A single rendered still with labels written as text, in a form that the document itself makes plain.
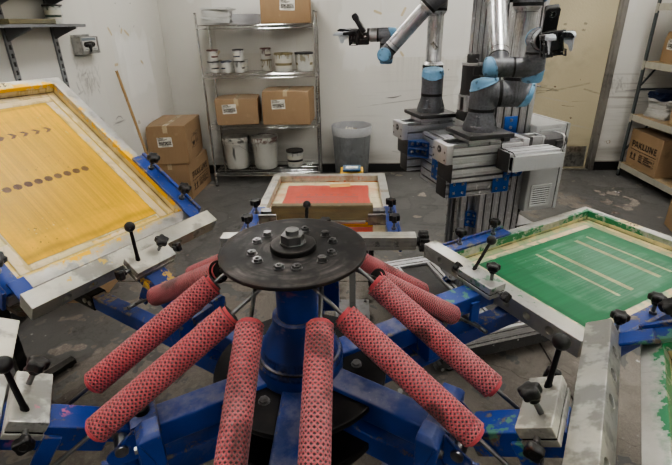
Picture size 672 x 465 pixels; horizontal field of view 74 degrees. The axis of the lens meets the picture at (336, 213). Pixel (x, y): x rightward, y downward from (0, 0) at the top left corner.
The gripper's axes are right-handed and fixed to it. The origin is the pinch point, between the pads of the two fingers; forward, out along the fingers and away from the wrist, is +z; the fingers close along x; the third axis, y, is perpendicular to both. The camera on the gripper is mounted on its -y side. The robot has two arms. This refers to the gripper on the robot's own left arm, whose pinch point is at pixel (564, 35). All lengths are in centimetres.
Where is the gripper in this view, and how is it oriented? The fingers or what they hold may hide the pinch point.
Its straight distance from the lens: 162.2
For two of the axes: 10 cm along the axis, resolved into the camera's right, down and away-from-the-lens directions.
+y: 1.5, 9.2, 3.7
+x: -9.8, 0.8, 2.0
